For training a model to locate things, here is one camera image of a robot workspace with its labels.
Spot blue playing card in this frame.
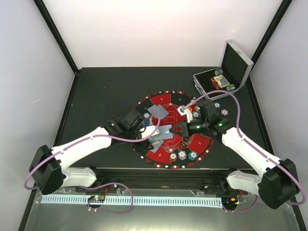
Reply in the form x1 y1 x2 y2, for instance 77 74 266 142
151 142 162 153
147 104 163 114
157 125 173 140
155 106 169 119

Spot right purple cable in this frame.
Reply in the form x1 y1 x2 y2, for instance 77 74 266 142
182 90 307 213

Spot grey white chip stack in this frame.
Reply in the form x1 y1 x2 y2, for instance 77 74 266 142
221 109 228 116

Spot green chip stack case front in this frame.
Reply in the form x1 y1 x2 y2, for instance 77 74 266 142
226 84 236 92

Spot round red black poker mat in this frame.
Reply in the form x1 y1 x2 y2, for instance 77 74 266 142
134 90 214 169

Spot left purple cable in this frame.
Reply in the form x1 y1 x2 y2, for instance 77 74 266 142
24 114 161 213

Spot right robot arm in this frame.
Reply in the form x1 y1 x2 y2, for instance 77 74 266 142
170 100 303 209

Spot aluminium poker case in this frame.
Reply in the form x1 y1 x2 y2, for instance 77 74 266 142
192 40 254 95

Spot red dice in case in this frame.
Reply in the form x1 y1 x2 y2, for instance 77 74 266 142
210 78 221 90

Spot pyramid card box in case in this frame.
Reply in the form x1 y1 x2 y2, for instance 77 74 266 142
214 75 230 88

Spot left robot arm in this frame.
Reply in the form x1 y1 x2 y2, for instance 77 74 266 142
24 110 159 195

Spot black triangular marker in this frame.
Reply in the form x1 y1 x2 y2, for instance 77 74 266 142
178 141 189 150

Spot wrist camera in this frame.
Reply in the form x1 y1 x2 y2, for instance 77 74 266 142
177 105 193 123
139 125 160 139

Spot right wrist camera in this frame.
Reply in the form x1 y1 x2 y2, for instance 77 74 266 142
177 105 193 123

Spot white slotted cable duct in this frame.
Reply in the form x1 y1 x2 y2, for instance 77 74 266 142
40 194 222 208

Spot green chip stack in case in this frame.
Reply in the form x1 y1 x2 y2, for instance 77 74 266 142
214 68 223 76

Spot purple cable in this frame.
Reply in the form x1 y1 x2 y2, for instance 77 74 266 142
24 114 161 213
182 90 307 213

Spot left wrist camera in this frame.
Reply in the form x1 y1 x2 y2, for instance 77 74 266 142
139 125 160 139

